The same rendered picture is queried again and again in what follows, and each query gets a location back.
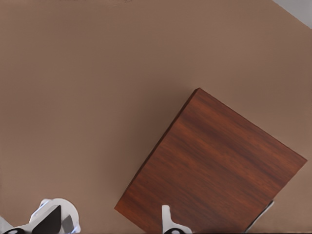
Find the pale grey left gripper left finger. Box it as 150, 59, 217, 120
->
1, 197, 81, 234

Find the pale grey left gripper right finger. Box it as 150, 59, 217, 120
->
161, 204, 193, 234

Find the dark brown wooden board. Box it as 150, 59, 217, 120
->
114, 87, 308, 234

